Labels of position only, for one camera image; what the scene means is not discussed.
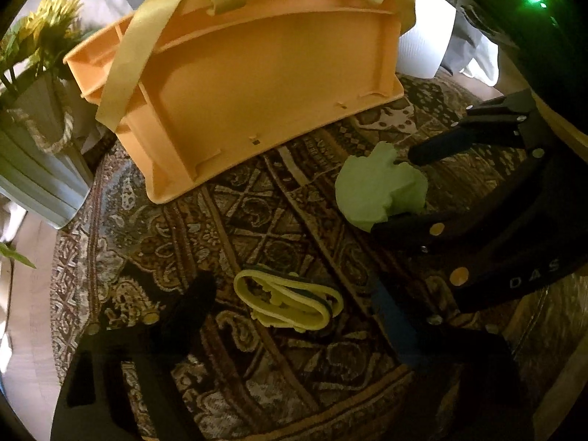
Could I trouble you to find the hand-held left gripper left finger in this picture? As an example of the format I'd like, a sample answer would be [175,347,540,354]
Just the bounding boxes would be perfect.
[50,272,218,441]

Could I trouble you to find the light green plush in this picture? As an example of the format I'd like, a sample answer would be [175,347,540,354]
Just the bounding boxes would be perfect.
[334,142,428,233]

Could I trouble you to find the sunflower bouquet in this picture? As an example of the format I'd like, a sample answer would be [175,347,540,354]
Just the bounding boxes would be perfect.
[0,0,86,102]

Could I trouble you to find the green plant leaf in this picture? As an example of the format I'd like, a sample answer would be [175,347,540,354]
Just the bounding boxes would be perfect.
[0,241,37,270]

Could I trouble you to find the grey planter bucket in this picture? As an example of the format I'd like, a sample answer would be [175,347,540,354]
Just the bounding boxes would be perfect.
[0,69,95,231]

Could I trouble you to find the white plant pot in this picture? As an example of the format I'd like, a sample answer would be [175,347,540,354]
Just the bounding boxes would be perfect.
[395,0,458,80]

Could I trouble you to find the yellow band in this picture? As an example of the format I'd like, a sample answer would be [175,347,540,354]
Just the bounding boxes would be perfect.
[233,269,345,332]

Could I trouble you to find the orange plastic crate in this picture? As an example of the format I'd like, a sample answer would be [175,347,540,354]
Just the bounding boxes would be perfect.
[63,0,417,205]

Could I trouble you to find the patterned rug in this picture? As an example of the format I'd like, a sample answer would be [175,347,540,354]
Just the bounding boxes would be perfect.
[50,67,567,441]

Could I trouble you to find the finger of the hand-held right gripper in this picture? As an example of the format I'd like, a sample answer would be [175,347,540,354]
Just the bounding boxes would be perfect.
[408,89,539,167]
[372,160,548,259]

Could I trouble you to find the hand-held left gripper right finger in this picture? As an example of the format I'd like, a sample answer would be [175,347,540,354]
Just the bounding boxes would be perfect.
[372,278,536,441]

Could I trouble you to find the grey curtain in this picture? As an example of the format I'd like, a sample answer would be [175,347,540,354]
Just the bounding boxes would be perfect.
[432,0,504,88]

